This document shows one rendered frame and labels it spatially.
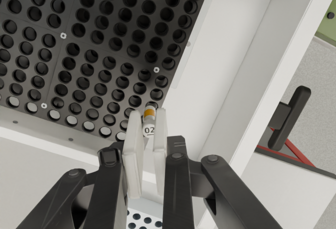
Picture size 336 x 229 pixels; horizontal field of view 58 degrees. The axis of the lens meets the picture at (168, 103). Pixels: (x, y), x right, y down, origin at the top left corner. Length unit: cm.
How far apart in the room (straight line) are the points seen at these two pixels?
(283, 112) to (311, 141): 118
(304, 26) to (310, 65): 108
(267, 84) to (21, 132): 25
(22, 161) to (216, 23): 36
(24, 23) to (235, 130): 23
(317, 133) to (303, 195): 92
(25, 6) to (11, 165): 30
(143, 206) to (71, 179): 36
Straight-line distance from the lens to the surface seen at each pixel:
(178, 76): 36
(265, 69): 31
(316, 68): 139
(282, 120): 33
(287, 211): 60
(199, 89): 38
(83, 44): 30
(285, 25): 32
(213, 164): 16
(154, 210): 52
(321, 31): 45
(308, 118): 145
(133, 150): 17
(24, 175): 55
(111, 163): 16
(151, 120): 23
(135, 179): 18
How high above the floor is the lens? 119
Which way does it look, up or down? 71 degrees down
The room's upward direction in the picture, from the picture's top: 171 degrees clockwise
